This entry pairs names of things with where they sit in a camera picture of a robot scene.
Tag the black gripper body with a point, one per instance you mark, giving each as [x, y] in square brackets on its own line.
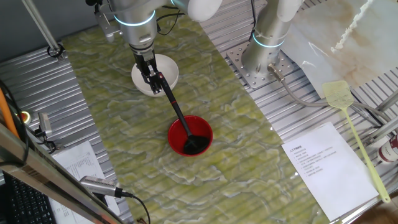
[144, 60]

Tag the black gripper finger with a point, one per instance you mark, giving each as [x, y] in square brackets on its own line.
[156, 84]
[147, 79]

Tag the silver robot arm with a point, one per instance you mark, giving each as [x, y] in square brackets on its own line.
[136, 28]

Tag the white bowl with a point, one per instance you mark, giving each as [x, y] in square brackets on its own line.
[168, 68]

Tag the red bowl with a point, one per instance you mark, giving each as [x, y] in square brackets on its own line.
[178, 133]

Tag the green marble pattern mat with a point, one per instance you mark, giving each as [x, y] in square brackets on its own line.
[140, 130]

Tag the printed table paper sheet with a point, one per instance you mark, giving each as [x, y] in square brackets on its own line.
[81, 161]

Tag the aluminium tripod pole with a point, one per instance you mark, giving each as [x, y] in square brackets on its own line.
[40, 26]

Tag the red emergency stop button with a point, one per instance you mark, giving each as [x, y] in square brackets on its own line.
[25, 117]

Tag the orange pole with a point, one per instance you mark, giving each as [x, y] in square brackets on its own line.
[7, 115]

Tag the black keyboard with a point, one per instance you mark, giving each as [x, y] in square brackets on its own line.
[28, 205]

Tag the yellow-green fly swatter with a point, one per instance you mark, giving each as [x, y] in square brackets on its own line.
[337, 93]

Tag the white instruction paper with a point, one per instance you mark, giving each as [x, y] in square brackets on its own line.
[335, 174]

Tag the beige marble pattern sheet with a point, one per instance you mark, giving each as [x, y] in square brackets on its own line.
[357, 46]

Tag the aluminium profile bar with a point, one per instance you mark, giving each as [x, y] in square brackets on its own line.
[388, 101]
[382, 130]

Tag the red and white can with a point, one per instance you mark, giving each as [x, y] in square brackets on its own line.
[388, 151]

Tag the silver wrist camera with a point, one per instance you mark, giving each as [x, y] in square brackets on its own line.
[105, 26]

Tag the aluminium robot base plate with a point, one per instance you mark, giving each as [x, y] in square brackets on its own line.
[258, 79]

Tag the small grey camera on mount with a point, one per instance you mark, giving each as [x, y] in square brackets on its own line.
[45, 123]

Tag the metal frame beam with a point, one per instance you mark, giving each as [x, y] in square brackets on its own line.
[46, 174]

